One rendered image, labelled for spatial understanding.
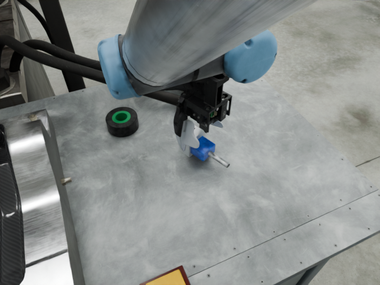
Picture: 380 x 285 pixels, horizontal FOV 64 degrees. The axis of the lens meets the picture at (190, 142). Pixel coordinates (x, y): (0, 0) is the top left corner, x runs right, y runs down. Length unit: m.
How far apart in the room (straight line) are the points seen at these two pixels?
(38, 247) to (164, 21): 0.45
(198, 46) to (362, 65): 2.69
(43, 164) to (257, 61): 0.43
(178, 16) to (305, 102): 2.13
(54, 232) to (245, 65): 0.40
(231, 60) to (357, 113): 1.98
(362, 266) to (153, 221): 1.18
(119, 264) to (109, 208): 0.12
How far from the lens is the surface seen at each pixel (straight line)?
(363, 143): 2.13
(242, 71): 0.40
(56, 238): 0.56
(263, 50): 0.40
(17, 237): 0.60
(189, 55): 0.20
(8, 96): 1.07
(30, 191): 0.63
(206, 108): 0.58
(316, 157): 0.78
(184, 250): 0.60
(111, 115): 0.80
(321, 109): 2.26
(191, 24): 0.16
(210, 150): 0.69
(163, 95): 0.83
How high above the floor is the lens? 1.35
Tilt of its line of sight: 47 degrees down
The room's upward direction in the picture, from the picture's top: straight up
